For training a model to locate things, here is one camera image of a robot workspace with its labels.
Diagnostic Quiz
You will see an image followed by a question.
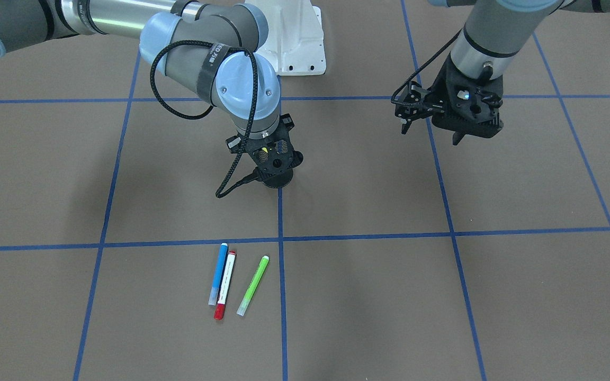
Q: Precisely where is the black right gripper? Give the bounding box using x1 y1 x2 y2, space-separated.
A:
245 113 295 159

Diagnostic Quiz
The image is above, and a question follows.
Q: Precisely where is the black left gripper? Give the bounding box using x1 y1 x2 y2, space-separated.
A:
394 58 504 146

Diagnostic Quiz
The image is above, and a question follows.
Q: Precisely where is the green highlighter pen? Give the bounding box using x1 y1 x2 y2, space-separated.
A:
237 255 270 317

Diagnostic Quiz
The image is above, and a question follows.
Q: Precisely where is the blue highlighter pen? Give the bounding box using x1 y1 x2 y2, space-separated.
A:
208 242 229 306

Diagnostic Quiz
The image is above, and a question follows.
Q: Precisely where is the red capped white marker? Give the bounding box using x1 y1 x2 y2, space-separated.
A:
214 251 236 321

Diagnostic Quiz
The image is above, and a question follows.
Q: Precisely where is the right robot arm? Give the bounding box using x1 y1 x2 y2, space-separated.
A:
0 1 303 172

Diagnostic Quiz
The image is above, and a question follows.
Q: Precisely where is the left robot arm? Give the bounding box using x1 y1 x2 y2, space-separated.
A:
391 1 610 145

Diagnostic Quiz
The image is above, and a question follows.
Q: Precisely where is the brown paper table mat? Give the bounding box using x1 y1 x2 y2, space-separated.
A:
0 1 610 380

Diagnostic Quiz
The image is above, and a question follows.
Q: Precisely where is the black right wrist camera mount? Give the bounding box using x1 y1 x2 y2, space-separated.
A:
249 139 303 189

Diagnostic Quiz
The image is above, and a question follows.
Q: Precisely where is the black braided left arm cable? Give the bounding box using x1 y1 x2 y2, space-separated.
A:
390 31 462 106

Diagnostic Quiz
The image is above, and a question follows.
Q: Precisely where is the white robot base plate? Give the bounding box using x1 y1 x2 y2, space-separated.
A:
246 1 327 76

